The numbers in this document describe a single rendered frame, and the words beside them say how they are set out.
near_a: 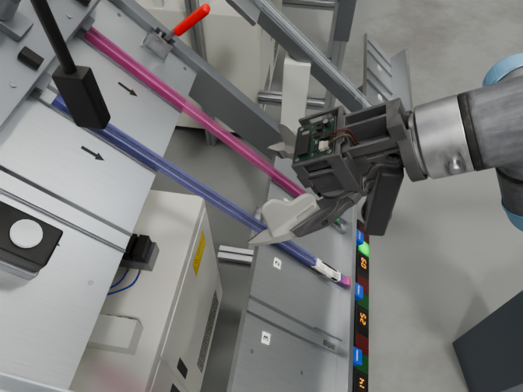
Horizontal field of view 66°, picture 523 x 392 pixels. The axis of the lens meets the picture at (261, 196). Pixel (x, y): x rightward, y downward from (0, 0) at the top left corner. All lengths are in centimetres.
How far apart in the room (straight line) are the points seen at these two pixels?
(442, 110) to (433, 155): 4
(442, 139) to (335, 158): 10
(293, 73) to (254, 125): 28
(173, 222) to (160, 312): 20
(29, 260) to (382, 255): 137
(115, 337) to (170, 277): 15
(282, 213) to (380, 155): 12
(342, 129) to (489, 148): 13
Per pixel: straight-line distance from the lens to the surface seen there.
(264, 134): 70
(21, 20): 45
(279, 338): 58
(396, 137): 40
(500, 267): 175
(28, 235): 38
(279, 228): 45
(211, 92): 66
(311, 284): 65
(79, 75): 29
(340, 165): 40
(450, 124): 39
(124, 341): 76
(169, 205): 92
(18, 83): 42
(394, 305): 153
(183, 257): 85
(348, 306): 68
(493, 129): 39
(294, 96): 99
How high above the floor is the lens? 136
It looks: 54 degrees down
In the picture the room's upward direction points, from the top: straight up
